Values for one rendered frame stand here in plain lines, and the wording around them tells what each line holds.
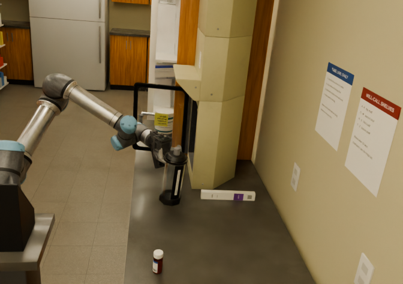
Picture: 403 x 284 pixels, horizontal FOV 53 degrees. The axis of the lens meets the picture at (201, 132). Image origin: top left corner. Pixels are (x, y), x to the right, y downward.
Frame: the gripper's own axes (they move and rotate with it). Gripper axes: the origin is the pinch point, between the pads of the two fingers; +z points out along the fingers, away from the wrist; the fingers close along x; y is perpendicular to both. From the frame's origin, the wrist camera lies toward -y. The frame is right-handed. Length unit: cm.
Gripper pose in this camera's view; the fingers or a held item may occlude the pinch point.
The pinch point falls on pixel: (174, 161)
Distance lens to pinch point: 179.0
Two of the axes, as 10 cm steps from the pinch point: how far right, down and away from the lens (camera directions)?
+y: 1.3, -9.2, -3.7
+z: 6.1, 3.7, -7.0
